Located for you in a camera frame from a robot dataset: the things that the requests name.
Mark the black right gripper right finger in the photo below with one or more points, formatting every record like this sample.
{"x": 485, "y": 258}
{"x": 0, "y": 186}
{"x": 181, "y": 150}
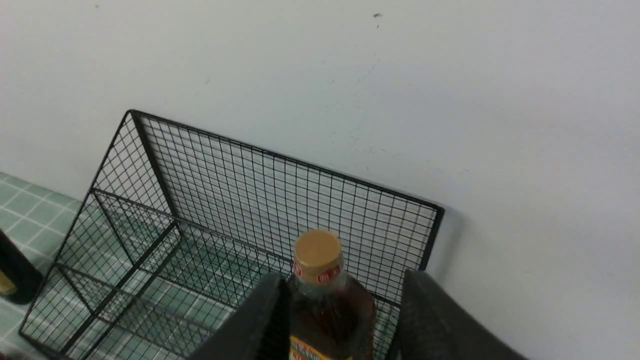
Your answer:
{"x": 433, "y": 326}

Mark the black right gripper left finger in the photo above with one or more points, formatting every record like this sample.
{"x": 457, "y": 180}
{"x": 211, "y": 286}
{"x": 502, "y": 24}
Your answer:
{"x": 258, "y": 330}

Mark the amber cooking wine bottle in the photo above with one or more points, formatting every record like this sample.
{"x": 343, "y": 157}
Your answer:
{"x": 332, "y": 315}

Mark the dark vinegar bottle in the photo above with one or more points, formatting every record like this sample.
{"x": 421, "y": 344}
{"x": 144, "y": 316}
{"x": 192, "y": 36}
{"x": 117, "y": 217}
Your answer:
{"x": 20, "y": 280}

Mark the green checkered tablecloth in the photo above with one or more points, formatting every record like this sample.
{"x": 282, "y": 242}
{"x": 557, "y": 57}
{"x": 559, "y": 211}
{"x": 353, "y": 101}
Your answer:
{"x": 35, "y": 215}

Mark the black wire mesh shelf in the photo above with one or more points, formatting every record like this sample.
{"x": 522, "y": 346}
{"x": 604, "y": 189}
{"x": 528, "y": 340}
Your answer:
{"x": 241, "y": 193}

